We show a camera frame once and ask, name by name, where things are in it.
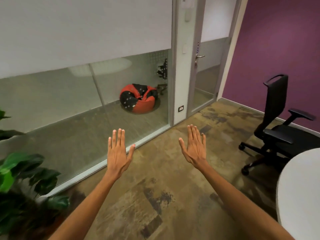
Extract person's left hand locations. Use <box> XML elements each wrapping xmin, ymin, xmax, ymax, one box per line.
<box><xmin>107</xmin><ymin>128</ymin><xmax>136</xmax><ymax>180</ymax></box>

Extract person's right hand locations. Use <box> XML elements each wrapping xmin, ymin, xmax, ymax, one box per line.
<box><xmin>178</xmin><ymin>125</ymin><xmax>208</xmax><ymax>170</ymax></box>

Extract green leafy plant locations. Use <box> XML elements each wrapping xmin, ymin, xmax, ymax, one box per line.
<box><xmin>0</xmin><ymin>110</ymin><xmax>70</xmax><ymax>240</ymax></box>

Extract glass door with grey frame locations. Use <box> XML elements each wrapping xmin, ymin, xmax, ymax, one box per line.
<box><xmin>187</xmin><ymin>0</ymin><xmax>242</xmax><ymax>118</ymax></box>

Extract person's left forearm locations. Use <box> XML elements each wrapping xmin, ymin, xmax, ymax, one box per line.
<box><xmin>48</xmin><ymin>171</ymin><xmax>123</xmax><ymax>240</ymax></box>

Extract person's right forearm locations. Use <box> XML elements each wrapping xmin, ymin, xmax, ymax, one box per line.
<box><xmin>199</xmin><ymin>163</ymin><xmax>296</xmax><ymax>240</ymax></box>

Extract black office chair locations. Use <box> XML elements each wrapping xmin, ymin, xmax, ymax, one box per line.
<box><xmin>238</xmin><ymin>74</ymin><xmax>320</xmax><ymax>176</ymax></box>

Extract red and black bean bag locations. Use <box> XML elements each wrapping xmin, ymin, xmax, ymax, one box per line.
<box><xmin>119</xmin><ymin>83</ymin><xmax>159</xmax><ymax>114</ymax></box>

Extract white round table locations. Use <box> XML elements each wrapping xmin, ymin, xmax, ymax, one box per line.
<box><xmin>276</xmin><ymin>148</ymin><xmax>320</xmax><ymax>240</ymax></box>

